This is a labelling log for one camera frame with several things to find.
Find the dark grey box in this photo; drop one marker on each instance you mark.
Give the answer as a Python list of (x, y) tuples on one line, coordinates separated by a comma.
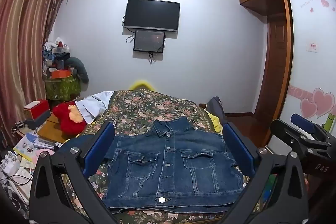
[(39, 121)]

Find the small black wall monitor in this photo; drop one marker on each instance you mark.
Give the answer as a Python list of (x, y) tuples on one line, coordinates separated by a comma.
[(149, 40)]

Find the striped brown curtain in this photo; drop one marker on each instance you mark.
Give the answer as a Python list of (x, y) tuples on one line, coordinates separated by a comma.
[(23, 43)]

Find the mustard brown box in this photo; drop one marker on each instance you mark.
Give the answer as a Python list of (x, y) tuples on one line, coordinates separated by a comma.
[(50, 132)]

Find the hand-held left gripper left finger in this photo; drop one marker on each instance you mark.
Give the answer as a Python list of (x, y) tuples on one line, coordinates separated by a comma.
[(103, 140)]

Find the wooden wardrobe with heart stickers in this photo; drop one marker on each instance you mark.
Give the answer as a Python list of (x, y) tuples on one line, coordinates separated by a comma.
[(309, 29)]

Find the orange box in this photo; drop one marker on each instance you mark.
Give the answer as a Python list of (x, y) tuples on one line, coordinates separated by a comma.
[(61, 74)]

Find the dark grey clothing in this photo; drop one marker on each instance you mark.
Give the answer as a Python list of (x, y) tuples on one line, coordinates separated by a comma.
[(215, 107)]

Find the pile of assorted clutter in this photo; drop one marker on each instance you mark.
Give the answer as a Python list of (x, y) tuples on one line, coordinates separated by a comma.
[(53, 52)]

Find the black wall television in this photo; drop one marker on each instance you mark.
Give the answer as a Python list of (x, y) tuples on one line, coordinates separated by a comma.
[(152, 14)]

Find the blue denim jacket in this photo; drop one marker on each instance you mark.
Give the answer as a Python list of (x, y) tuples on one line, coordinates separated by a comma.
[(173, 161)]

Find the green patterned box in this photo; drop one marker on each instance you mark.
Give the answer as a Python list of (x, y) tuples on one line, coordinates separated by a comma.
[(61, 88)]

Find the green floral blanket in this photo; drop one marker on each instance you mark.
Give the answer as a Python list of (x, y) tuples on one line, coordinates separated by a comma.
[(141, 108)]

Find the grey plush toy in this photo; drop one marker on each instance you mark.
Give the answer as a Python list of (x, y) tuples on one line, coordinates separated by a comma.
[(80, 66)]

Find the white packets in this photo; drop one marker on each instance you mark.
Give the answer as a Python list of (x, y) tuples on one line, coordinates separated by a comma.
[(9, 162)]

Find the white cloth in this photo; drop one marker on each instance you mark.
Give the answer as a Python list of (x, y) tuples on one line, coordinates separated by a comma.
[(90, 106)]

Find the red box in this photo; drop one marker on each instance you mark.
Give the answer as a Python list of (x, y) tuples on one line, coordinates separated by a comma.
[(35, 108)]

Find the yellow pillow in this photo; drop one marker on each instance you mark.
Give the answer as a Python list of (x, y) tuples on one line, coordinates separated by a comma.
[(141, 85)]

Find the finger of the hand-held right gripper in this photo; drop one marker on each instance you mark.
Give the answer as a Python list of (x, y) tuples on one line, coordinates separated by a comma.
[(291, 136), (303, 124)]

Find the red plush toy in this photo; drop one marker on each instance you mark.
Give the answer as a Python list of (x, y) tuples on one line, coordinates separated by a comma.
[(64, 121)]

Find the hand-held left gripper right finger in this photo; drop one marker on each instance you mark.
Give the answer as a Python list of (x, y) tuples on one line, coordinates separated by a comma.
[(236, 146)]

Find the green bottle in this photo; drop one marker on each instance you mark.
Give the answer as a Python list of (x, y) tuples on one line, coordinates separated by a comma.
[(330, 123)]

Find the red and white wall sticker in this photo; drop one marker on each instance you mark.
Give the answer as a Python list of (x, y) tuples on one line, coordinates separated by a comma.
[(312, 47)]

